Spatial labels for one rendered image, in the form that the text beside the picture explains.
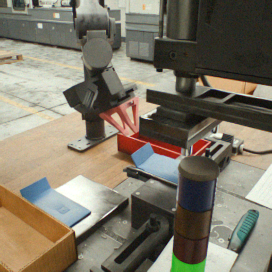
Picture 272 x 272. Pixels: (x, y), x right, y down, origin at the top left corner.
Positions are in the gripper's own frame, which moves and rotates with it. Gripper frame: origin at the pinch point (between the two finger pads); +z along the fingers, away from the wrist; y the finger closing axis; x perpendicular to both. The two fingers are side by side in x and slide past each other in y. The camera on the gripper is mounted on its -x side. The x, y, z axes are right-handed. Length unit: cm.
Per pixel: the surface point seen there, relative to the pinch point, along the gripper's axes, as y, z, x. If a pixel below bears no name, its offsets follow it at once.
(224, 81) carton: -83, 26, 210
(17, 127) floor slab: -273, -21, 103
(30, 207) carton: -8.6, 3.5, -25.2
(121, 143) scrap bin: -18.1, 5.4, 11.3
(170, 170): 6.6, 11.0, -0.8
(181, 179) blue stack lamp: 32.1, 0.4, -26.8
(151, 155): 0.6, 7.7, 1.8
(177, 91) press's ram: 17.9, -4.7, -2.3
